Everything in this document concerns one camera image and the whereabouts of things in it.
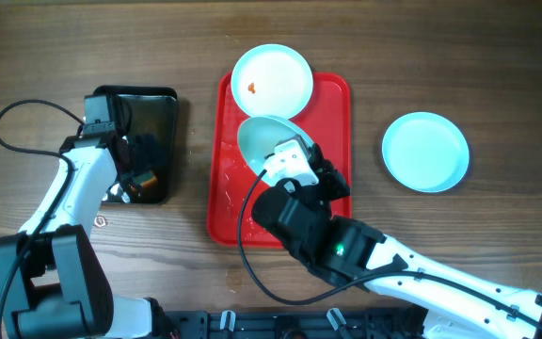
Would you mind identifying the orange green sponge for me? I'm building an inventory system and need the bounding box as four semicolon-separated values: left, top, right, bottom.
129;170;158;194

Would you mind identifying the white plate bottom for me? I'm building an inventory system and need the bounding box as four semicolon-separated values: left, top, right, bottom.
237;116;314;174

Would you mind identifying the white plate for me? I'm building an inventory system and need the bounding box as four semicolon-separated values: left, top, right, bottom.
237;116;314;174
231;44;313;120
381;112;470;193

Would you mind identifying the white plate top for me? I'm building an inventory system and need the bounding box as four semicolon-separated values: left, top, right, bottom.
231;44;313;120

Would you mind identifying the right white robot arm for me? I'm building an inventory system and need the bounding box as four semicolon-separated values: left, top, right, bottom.
301;144;542;338

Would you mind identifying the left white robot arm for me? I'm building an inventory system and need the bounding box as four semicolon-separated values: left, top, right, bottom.
0;135;176;338

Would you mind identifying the black water tray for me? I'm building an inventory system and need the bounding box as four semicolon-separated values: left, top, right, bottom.
93;85;179;204

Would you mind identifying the red plastic tray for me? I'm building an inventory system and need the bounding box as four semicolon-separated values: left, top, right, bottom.
206;72;352;247

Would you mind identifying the red sauce stain top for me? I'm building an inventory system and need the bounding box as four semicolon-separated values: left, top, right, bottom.
247;83;256;94

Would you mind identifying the right black cable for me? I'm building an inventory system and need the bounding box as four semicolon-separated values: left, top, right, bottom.
236;168;542;339

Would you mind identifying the black cable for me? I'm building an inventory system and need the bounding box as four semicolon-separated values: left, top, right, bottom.
236;168;542;339
0;98;87;339

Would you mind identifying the left black cable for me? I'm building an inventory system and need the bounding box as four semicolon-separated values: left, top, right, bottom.
0;98;87;339

